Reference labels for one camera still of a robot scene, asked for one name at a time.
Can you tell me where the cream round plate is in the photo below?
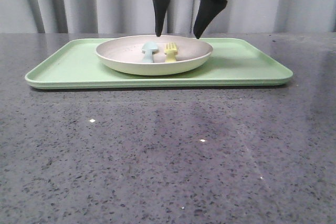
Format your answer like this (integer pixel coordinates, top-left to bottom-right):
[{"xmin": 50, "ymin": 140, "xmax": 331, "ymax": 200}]
[{"xmin": 96, "ymin": 35, "xmax": 213, "ymax": 76}]

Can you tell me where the yellow plastic fork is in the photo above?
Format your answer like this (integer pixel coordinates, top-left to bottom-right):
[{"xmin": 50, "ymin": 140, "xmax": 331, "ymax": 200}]
[{"xmin": 164, "ymin": 42, "xmax": 177, "ymax": 63}]

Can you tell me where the grey curtain backdrop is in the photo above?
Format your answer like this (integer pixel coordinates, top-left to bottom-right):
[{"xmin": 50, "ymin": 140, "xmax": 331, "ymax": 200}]
[{"xmin": 1, "ymin": 0, "xmax": 335, "ymax": 35}]

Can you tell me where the light green plastic tray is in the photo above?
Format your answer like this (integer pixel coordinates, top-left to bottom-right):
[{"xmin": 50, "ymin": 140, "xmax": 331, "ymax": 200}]
[{"xmin": 25, "ymin": 38, "xmax": 293, "ymax": 90}]

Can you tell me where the light blue plastic spoon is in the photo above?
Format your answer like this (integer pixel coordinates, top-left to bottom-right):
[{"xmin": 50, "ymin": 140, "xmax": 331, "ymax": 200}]
[{"xmin": 142, "ymin": 41, "xmax": 159, "ymax": 63}]

